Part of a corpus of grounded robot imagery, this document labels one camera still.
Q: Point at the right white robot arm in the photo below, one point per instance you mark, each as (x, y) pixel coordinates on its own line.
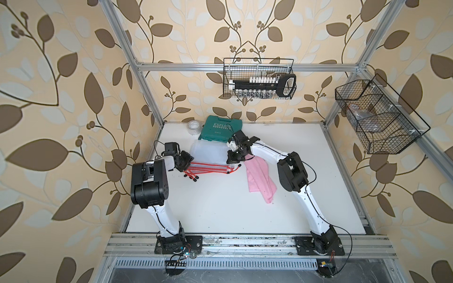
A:
(293, 178)

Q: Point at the aluminium front rail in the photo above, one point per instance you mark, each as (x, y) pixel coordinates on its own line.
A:
(253, 246)

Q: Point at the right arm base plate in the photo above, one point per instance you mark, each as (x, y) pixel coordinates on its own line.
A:
(316, 246)

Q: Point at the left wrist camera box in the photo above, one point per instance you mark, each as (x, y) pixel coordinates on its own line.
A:
(171, 149)

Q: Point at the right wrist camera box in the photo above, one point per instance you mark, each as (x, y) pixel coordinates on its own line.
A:
(239, 137)

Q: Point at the green plastic tool case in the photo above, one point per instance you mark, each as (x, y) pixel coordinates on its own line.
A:
(219, 129)

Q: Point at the black wire basket back wall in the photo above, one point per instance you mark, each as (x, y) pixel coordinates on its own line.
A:
(243, 68)

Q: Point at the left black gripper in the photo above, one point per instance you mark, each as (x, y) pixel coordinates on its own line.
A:
(188, 158)

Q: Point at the black wire basket right wall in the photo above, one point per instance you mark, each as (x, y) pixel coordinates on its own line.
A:
(400, 125)

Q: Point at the stack of clear document bags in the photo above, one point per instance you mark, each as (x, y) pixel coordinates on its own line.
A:
(209, 157)

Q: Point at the pink wiping cloth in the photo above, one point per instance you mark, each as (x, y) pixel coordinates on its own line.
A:
(258, 178)

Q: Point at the black wire basket wall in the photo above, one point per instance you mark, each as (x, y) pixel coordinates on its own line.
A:
(400, 125)
(243, 68)

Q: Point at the black white tool in basket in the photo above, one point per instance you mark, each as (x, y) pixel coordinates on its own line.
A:
(280, 86)

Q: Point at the clear tape roll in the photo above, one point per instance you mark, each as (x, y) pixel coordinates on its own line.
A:
(194, 127)

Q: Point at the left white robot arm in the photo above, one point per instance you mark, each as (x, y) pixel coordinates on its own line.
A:
(150, 190)

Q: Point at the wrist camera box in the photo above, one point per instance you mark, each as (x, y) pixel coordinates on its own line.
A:
(239, 137)
(171, 149)

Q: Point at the plastic bag in right basket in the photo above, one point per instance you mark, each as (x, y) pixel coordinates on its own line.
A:
(366, 121)

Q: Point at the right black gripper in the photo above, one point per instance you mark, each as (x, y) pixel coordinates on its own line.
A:
(231, 159)

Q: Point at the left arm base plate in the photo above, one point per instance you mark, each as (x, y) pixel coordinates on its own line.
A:
(179, 245)

